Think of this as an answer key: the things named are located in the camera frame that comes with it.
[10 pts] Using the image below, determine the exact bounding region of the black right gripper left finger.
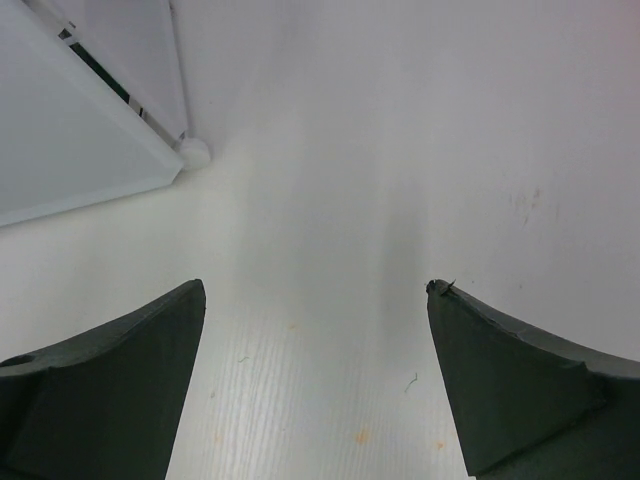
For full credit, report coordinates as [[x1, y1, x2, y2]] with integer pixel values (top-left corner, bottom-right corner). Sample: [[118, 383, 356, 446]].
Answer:
[[1, 279, 206, 479]]

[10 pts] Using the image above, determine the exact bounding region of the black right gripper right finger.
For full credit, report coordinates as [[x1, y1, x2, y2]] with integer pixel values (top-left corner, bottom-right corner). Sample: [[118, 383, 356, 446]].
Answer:
[[425, 280, 639, 479]]

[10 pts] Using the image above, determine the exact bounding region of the white plastic shoe cabinet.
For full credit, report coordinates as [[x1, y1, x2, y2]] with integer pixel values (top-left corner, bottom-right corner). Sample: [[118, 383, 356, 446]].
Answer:
[[1, 1, 211, 225]]

